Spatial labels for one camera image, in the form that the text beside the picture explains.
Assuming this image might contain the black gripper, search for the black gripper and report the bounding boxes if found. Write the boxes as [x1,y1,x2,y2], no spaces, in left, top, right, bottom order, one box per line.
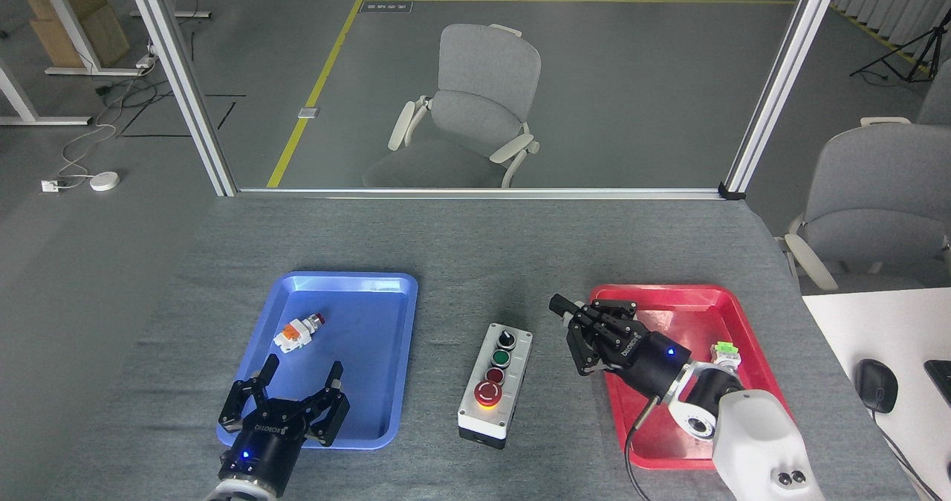
[218,354,351,498]
[549,294,693,399]

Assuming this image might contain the grey control box with buttons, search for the grey control box with buttons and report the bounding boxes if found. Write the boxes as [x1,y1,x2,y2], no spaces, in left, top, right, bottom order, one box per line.
[457,323,533,450]

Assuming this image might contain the red plastic tray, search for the red plastic tray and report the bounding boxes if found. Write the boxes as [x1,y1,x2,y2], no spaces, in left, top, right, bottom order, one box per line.
[590,284,786,471]

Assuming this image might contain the blue plastic tray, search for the blue plastic tray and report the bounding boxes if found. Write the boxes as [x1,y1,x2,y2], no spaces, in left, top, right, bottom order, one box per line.
[216,271,418,450]

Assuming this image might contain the grey office chair white arms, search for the grey office chair white arms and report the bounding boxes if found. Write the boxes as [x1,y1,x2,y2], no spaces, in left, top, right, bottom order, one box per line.
[776,117,951,294]
[363,24,542,190]

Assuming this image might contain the black computer mouse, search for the black computer mouse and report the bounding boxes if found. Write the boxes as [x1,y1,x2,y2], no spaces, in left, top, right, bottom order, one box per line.
[854,359,899,414]

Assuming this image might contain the black keyboard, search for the black keyboard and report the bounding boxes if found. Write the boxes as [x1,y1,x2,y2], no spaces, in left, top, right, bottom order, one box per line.
[924,360,951,407]

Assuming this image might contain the black tripod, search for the black tripod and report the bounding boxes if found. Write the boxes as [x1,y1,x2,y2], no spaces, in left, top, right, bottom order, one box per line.
[849,22,951,83]

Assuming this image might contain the red push button orange switch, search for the red push button orange switch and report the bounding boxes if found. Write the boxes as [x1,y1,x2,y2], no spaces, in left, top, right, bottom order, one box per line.
[273,313,326,353]

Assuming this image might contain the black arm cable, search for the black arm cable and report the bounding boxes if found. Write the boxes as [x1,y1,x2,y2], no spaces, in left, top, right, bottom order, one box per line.
[624,395,663,501]

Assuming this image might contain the silver aluminium post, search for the silver aluminium post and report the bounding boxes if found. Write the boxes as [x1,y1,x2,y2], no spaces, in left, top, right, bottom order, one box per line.
[121,0,238,197]
[719,0,848,201]

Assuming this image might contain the black mouse cable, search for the black mouse cable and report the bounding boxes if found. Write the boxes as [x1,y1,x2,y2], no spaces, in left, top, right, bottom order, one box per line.
[868,408,951,501]

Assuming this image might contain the white floor cable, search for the white floor cable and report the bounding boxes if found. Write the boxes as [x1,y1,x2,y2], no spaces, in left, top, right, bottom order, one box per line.
[58,120,118,187]

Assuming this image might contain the white desk leg frame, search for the white desk leg frame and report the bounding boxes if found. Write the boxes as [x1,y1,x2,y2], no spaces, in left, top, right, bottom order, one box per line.
[0,55,91,126]
[30,0,153,77]

